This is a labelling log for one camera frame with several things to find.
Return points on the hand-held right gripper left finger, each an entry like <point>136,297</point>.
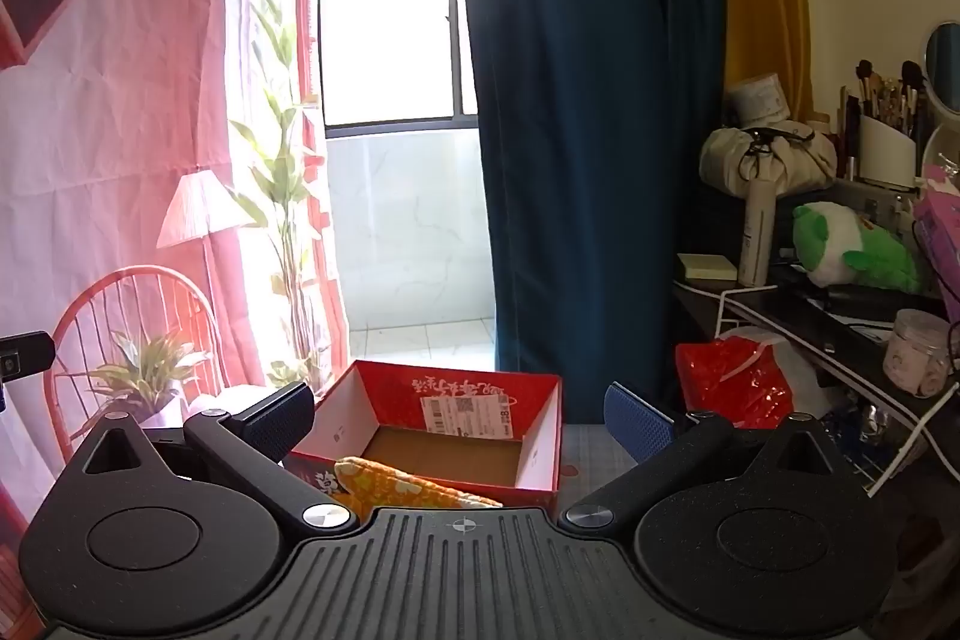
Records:
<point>277,421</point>

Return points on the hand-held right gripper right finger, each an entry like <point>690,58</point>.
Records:
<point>637,422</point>

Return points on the orange plastic packet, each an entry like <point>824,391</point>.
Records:
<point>405,490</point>

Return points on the red strawberry print box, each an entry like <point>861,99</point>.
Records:
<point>450,460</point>

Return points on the red plastic bag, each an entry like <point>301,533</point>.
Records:
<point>731,381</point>

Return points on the yellow sticky note pad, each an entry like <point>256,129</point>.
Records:
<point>705,267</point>

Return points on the white plastic bag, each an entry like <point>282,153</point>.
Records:
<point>806,377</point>

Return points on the black desk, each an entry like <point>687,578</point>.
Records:
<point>795,311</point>

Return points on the white spray bottle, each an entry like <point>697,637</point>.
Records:
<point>756,235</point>

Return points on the pink printed backdrop cloth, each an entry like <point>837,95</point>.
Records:
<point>112,123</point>

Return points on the black hair tool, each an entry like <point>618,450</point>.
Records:
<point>862,299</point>

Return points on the green and white plush toy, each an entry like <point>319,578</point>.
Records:
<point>840,242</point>

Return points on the clear plastic jar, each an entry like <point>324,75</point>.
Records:
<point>916,359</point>

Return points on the dark blue curtain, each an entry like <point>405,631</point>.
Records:
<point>585,123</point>

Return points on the white labelled tub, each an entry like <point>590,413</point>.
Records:
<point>759,96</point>

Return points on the pink tissue packet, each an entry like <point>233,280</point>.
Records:
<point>941,227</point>

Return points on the white brush holder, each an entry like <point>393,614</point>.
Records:
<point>889,156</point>

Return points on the dark framed window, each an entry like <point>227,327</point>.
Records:
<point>390,25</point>

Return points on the bunch of makeup brushes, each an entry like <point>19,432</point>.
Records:
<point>885,93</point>

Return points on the round white mirror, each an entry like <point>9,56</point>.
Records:
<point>946,66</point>

